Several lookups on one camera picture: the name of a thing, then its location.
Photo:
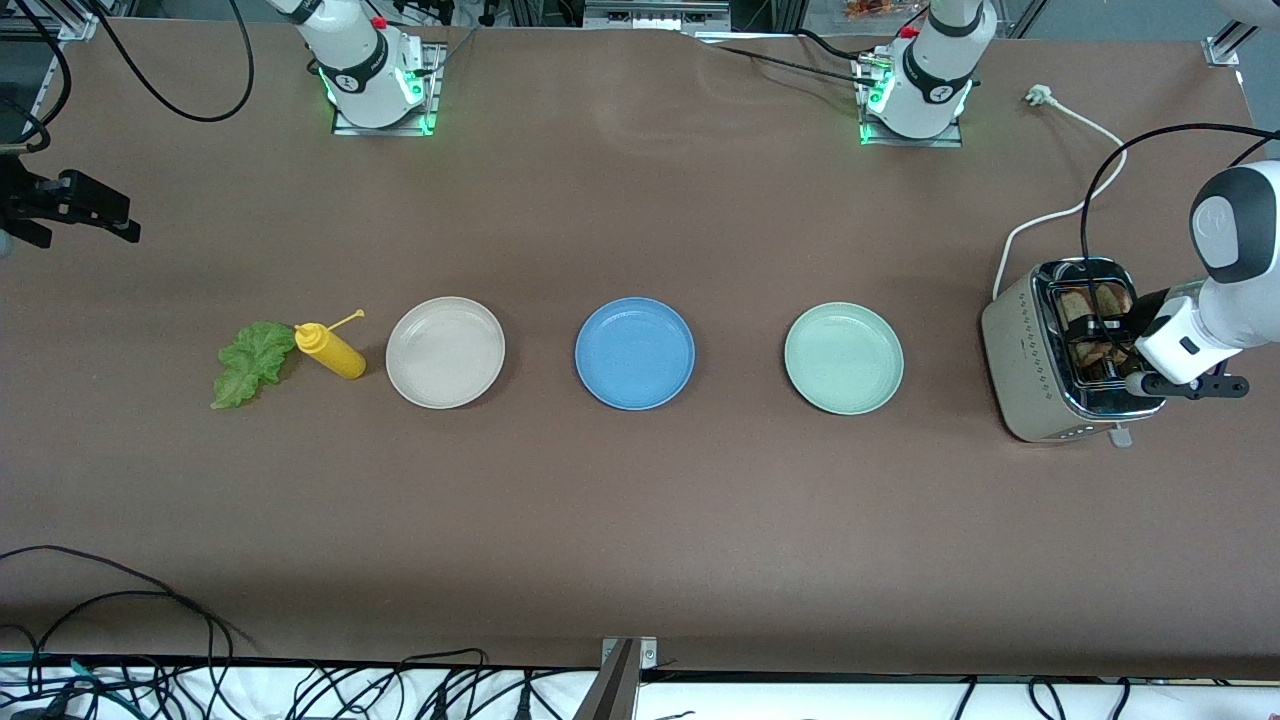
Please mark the beige round plate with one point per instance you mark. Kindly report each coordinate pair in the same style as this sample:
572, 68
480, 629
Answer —
445, 352

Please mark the yellow mustard squeeze bottle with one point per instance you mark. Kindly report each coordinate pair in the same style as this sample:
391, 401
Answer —
335, 355

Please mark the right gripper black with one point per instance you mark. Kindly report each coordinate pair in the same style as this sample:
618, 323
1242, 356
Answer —
20, 197

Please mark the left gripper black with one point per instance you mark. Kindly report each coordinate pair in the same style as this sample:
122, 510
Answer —
1146, 306

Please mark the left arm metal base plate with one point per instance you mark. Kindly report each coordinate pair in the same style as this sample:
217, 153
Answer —
915, 142

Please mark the brown bread slice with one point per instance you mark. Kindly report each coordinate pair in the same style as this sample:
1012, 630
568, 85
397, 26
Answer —
1078, 303
1113, 298

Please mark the pale green round plate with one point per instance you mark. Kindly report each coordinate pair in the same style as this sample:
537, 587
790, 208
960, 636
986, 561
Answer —
843, 358

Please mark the blue round plate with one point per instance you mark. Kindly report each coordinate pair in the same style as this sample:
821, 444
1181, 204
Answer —
635, 353

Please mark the metal corner bracket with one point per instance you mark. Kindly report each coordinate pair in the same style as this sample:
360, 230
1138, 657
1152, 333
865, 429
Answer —
645, 650

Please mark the grey power strip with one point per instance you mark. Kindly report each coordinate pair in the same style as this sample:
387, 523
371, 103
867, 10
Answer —
655, 15

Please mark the silver two-slot toaster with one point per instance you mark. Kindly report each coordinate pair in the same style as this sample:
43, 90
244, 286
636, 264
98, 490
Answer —
1010, 350

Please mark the aluminium frame corner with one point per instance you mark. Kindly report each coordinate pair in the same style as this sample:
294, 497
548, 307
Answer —
75, 28
1222, 50

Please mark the orange packet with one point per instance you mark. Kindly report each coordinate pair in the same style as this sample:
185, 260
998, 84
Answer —
870, 8

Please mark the green lettuce leaf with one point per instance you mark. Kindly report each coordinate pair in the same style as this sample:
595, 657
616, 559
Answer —
250, 360

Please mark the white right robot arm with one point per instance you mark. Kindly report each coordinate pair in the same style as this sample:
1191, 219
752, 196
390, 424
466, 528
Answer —
350, 60

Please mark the aluminium profile post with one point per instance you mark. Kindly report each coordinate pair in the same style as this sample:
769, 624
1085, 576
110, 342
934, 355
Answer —
610, 695

